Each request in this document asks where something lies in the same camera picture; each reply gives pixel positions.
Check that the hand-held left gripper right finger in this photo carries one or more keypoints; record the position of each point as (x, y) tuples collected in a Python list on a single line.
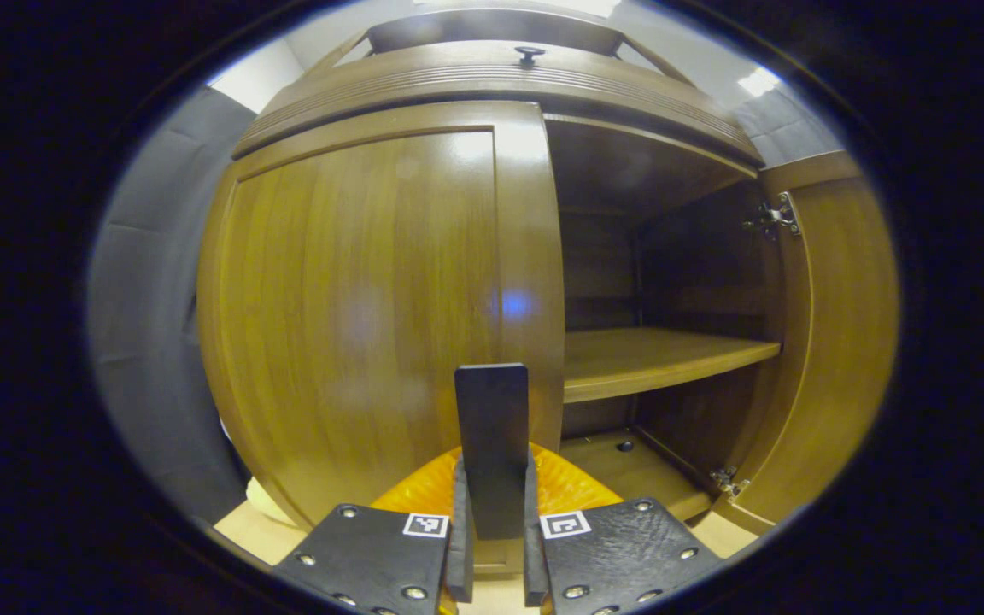
[(532, 564)]

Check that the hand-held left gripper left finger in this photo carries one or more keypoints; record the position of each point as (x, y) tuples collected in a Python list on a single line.
[(461, 555)]

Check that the wooden shoe cabinet door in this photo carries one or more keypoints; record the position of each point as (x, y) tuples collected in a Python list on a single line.
[(851, 342), (355, 299)]

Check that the wooden double-door shoe cabinet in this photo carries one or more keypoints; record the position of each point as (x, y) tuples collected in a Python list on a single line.
[(688, 273)]

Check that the metal door hinge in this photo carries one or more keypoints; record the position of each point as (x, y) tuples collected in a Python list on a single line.
[(772, 218), (727, 481)]

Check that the wooden inner cabinet shelf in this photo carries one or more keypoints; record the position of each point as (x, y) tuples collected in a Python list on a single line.
[(646, 359)]

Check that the wooden cabinet drawer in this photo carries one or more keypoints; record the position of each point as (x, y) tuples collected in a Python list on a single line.
[(458, 81)]

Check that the pale yellow round plush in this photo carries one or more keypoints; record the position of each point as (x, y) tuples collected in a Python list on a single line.
[(266, 504)]

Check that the black round drawer knob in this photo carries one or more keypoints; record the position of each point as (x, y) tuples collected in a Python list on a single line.
[(530, 55)]

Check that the small ceiling light panel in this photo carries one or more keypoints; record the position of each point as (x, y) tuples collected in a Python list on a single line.
[(758, 81)]

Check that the long ceiling light panel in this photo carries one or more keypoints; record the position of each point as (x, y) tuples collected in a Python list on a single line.
[(582, 7)]

